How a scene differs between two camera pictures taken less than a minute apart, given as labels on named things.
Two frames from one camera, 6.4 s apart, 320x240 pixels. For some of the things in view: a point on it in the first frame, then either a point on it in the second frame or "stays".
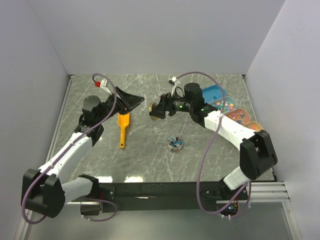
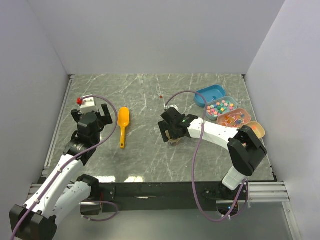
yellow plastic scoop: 123,121 stays
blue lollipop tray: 213,93 stays
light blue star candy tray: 230,104 stays
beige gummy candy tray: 254,126 stays
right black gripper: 166,103 to 163,128
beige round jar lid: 150,110 to 174,142
